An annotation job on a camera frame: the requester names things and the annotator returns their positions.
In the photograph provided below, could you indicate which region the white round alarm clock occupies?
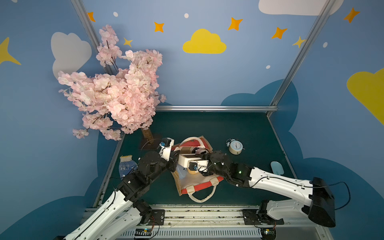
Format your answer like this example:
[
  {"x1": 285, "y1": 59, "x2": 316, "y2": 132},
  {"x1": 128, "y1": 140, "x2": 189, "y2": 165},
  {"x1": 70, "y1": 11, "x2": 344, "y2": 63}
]
[{"x1": 226, "y1": 139, "x2": 244, "y2": 155}]

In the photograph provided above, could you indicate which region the beige red canvas tote bag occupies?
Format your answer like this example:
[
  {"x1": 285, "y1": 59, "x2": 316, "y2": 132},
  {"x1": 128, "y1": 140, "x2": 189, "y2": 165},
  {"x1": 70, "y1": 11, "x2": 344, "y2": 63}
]
[{"x1": 172, "y1": 136, "x2": 224, "y2": 203}]

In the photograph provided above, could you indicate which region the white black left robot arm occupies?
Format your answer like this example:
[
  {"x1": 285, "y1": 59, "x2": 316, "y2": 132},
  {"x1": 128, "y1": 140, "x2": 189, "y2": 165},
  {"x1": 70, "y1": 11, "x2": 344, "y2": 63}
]
[{"x1": 55, "y1": 150, "x2": 180, "y2": 240}]

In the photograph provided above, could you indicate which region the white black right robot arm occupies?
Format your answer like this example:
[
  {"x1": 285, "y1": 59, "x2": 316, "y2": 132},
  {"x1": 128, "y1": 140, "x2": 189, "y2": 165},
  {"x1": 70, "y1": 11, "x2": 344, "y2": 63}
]
[{"x1": 189, "y1": 151, "x2": 336, "y2": 228}]

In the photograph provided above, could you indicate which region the blue white work glove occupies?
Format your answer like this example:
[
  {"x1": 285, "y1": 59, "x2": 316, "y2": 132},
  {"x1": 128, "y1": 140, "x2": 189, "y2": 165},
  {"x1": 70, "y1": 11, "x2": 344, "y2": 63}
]
[{"x1": 119, "y1": 155, "x2": 138, "y2": 179}]

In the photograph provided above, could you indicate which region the light blue brush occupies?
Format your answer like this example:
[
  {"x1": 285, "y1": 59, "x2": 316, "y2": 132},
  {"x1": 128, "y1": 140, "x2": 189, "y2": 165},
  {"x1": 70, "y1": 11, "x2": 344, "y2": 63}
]
[{"x1": 270, "y1": 161, "x2": 285, "y2": 176}]

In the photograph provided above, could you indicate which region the left small circuit board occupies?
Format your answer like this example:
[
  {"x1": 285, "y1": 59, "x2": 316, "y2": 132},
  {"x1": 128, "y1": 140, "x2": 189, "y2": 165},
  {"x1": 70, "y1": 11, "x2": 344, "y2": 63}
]
[{"x1": 134, "y1": 228, "x2": 153, "y2": 239}]

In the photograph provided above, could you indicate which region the small circuit board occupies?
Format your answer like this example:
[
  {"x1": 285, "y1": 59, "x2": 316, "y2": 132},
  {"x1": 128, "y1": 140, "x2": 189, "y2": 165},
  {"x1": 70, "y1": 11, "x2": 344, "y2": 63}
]
[
  {"x1": 134, "y1": 228, "x2": 153, "y2": 239},
  {"x1": 261, "y1": 229, "x2": 276, "y2": 240}
]

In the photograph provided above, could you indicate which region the pink cherry blossom tree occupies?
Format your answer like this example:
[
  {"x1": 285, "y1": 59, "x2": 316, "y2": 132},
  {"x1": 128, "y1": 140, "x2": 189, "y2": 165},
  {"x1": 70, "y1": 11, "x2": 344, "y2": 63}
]
[{"x1": 58, "y1": 25, "x2": 166, "y2": 146}]

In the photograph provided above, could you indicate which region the right small circuit board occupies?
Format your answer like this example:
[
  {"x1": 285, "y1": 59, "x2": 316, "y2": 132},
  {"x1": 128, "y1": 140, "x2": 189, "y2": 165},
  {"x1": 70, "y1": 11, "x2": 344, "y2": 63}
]
[{"x1": 261, "y1": 229, "x2": 276, "y2": 240}]

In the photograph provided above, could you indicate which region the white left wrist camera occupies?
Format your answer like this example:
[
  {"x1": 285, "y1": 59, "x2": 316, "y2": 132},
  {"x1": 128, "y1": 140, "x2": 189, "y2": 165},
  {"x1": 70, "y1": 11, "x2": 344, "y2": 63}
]
[{"x1": 159, "y1": 138, "x2": 175, "y2": 162}]

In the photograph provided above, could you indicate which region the aluminium back frame rail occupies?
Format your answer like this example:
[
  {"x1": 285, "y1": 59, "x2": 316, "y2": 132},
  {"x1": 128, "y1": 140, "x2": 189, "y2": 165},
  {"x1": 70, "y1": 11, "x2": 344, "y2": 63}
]
[{"x1": 156, "y1": 106, "x2": 278, "y2": 113}]

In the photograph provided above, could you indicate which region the aluminium left floor rail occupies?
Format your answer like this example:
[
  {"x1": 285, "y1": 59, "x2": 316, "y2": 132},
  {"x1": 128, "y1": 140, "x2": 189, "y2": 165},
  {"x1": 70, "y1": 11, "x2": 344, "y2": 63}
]
[{"x1": 93, "y1": 134, "x2": 125, "y2": 208}]

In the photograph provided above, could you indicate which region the aluminium floor rail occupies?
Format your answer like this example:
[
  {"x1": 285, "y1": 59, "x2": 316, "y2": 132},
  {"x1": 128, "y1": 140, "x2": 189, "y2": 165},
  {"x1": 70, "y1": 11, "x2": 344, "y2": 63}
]
[
  {"x1": 268, "y1": 114, "x2": 302, "y2": 179},
  {"x1": 93, "y1": 134, "x2": 125, "y2": 208}
]

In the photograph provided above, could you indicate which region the aluminium right floor rail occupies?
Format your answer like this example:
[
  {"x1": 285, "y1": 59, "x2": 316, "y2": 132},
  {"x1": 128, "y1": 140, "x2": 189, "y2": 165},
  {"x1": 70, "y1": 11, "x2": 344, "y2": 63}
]
[{"x1": 268, "y1": 114, "x2": 302, "y2": 179}]

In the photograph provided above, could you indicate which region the metal base rail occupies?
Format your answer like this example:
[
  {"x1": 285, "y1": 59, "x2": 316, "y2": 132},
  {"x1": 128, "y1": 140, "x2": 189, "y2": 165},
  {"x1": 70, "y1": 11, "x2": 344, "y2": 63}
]
[{"x1": 83, "y1": 204, "x2": 325, "y2": 240}]

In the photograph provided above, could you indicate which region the aluminium left corner post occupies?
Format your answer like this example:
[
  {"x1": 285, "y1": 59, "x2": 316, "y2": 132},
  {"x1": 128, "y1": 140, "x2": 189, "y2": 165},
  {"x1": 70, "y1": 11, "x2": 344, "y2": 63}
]
[{"x1": 70, "y1": 0, "x2": 116, "y2": 76}]

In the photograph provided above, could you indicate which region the aluminium corner post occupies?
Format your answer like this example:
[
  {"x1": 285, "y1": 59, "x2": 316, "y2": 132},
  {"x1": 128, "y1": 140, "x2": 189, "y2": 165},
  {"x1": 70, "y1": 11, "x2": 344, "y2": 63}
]
[
  {"x1": 70, "y1": 0, "x2": 116, "y2": 76},
  {"x1": 266, "y1": 0, "x2": 337, "y2": 118}
]

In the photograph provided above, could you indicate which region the aluminium right corner post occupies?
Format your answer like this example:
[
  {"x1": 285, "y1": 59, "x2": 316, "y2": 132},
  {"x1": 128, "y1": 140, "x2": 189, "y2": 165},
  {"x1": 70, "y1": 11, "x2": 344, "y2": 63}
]
[{"x1": 266, "y1": 0, "x2": 337, "y2": 118}]

